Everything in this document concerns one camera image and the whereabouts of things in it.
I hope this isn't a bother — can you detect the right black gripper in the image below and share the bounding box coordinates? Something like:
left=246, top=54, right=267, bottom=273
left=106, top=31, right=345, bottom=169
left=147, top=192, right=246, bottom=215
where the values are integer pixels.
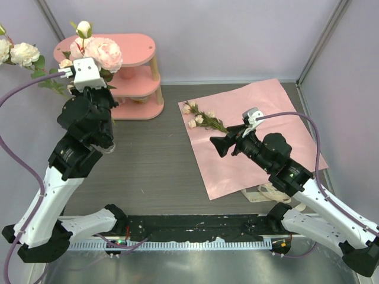
left=210, top=123, right=274, bottom=173

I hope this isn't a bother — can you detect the pink three-tier shelf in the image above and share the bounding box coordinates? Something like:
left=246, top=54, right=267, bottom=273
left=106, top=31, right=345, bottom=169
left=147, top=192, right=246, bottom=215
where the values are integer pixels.
left=53, top=33, right=165, bottom=120

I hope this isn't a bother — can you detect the cream printed ribbon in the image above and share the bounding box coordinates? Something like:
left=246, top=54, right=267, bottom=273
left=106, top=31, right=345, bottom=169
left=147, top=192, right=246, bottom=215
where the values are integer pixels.
left=241, top=183, right=291, bottom=204

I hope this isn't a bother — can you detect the cream rose flower stem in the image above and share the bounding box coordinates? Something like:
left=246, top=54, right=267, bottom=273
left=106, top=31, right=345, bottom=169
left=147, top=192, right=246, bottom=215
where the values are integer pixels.
left=59, top=51, right=74, bottom=94

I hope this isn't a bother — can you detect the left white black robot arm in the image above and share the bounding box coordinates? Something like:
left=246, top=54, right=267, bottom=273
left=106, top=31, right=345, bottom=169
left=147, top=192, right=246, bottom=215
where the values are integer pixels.
left=2, top=87, right=127, bottom=263

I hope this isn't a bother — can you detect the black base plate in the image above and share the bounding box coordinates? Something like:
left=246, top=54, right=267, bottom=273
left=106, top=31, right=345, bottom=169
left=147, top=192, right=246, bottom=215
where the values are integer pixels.
left=121, top=214, right=289, bottom=243

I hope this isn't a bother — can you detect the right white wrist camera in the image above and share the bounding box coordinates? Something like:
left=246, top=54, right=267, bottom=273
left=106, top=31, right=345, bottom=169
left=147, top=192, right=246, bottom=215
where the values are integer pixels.
left=242, top=107, right=264, bottom=138

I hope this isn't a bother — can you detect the aluminium frame rail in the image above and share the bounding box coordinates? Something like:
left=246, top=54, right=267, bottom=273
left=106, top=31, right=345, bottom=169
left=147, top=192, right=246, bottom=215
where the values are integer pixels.
left=36, top=213, right=326, bottom=252

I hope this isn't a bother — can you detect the orange patterned bowl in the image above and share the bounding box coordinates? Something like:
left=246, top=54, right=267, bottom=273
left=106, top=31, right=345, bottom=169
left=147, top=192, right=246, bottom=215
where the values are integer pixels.
left=130, top=95, right=150, bottom=104

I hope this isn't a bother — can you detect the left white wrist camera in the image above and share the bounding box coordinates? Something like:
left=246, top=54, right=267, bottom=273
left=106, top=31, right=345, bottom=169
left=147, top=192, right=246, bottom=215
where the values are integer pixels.
left=58, top=57, right=107, bottom=92

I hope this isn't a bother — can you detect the clear glass vase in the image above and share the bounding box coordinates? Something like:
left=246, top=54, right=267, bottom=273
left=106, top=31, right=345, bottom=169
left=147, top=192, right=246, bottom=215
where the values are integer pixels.
left=101, top=143, right=115, bottom=154

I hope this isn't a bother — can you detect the pink peony flower stem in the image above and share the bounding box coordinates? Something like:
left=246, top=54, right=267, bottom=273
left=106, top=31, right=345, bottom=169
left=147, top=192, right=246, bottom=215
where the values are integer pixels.
left=70, top=21, right=123, bottom=83

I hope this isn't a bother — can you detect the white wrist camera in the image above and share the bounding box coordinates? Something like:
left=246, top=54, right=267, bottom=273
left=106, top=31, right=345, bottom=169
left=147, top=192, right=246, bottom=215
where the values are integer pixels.
left=58, top=57, right=107, bottom=92
left=242, top=107, right=264, bottom=138

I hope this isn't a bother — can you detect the pink flower bouquet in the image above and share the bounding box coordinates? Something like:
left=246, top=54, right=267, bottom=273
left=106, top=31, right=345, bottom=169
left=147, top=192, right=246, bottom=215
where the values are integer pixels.
left=182, top=101, right=228, bottom=133

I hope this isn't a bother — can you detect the pink cup on shelf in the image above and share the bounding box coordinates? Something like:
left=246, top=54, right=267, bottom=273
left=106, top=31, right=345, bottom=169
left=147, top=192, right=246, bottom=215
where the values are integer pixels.
left=118, top=67, right=135, bottom=80

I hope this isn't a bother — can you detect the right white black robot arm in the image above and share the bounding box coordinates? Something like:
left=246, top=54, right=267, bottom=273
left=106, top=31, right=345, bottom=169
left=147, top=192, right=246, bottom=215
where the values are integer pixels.
left=210, top=125, right=378, bottom=277

